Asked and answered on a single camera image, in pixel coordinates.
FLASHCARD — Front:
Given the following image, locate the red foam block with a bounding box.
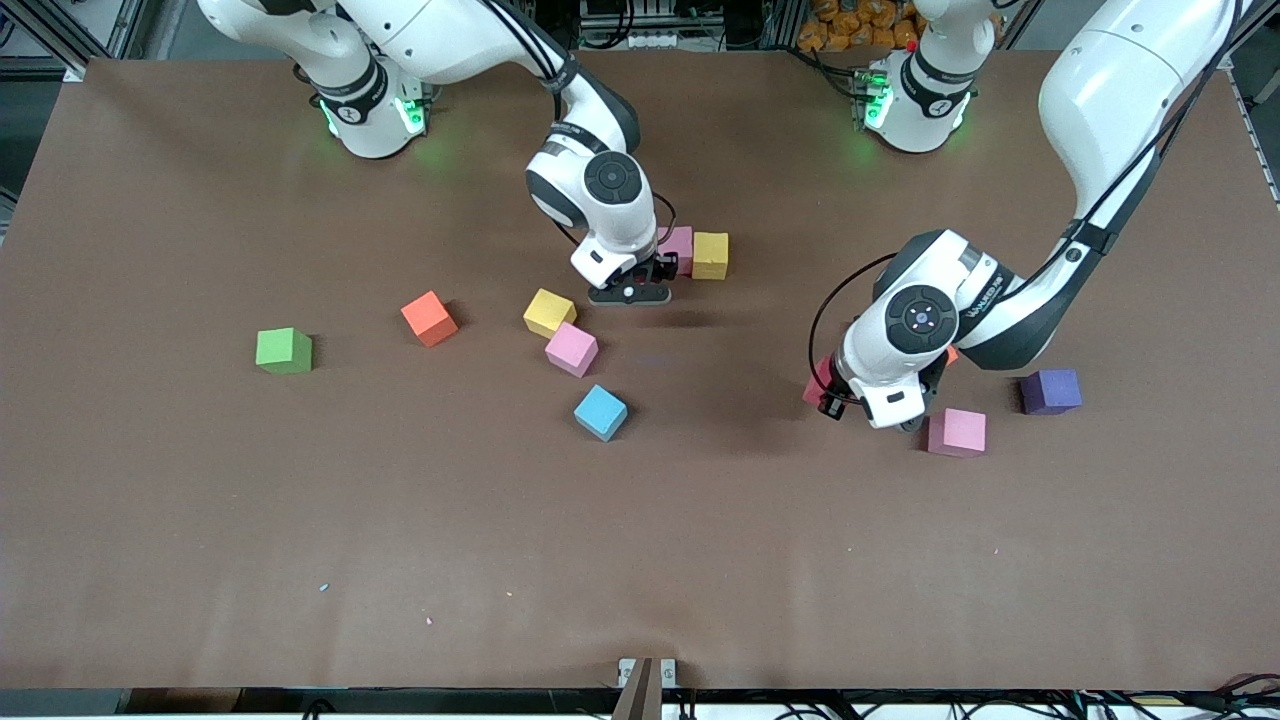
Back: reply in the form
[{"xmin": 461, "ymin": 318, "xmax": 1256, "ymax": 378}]
[{"xmin": 802, "ymin": 356, "xmax": 837, "ymax": 409}]

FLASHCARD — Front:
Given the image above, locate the yellow foam block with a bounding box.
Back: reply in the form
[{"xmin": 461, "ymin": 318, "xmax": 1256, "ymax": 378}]
[
  {"xmin": 522, "ymin": 288, "xmax": 578, "ymax": 339},
  {"xmin": 692, "ymin": 232, "xmax": 730, "ymax": 281}
]

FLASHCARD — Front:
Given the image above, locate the green-lit arm base board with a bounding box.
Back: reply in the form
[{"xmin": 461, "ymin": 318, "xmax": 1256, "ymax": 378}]
[
  {"xmin": 398, "ymin": 68, "xmax": 435, "ymax": 137},
  {"xmin": 850, "ymin": 58, "xmax": 894, "ymax": 133}
]

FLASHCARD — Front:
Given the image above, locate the purple foam block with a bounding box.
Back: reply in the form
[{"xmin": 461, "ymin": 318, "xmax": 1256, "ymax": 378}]
[{"xmin": 1019, "ymin": 368, "xmax": 1084, "ymax": 417}]

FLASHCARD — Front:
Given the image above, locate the blue foam block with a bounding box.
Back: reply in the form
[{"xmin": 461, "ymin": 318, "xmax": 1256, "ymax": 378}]
[{"xmin": 573, "ymin": 384, "xmax": 630, "ymax": 443}]

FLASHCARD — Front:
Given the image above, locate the black white electronics unit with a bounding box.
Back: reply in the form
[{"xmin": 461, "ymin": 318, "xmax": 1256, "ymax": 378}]
[{"xmin": 578, "ymin": 0, "xmax": 683, "ymax": 51}]

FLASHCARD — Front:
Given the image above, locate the pile of orange snack bags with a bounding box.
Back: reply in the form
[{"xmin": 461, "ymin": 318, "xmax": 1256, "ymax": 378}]
[{"xmin": 797, "ymin": 0, "xmax": 926, "ymax": 53}]

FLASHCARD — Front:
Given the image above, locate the green foam block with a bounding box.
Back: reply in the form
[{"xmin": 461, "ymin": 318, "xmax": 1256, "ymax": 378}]
[{"xmin": 255, "ymin": 327, "xmax": 314, "ymax": 377}]

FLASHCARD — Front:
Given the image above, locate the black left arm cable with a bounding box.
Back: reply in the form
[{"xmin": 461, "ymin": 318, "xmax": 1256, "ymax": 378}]
[{"xmin": 807, "ymin": 0, "xmax": 1246, "ymax": 401}]

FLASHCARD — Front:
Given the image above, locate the metal table edge bracket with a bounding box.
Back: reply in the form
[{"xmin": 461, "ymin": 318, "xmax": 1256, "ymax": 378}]
[{"xmin": 612, "ymin": 656, "xmax": 679, "ymax": 720}]

